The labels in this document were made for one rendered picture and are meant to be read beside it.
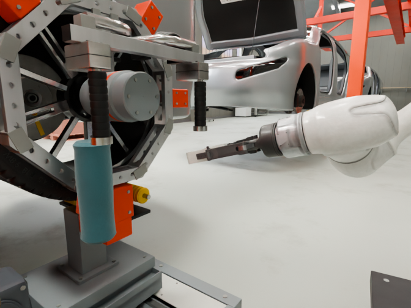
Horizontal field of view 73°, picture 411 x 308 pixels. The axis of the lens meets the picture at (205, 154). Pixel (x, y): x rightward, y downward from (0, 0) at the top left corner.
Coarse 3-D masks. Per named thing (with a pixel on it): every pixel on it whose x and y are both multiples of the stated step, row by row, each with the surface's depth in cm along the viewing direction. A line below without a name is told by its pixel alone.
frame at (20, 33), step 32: (64, 0) 69; (96, 0) 75; (32, 32) 64; (0, 64) 60; (160, 64) 97; (0, 96) 62; (160, 96) 104; (0, 128) 65; (160, 128) 102; (32, 160) 67
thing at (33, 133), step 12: (24, 60) 104; (36, 60) 107; (36, 72) 107; (48, 72) 111; (24, 84) 100; (36, 84) 104; (48, 96) 107; (24, 108) 101; (48, 120) 113; (60, 120) 116; (36, 132) 109; (48, 132) 113
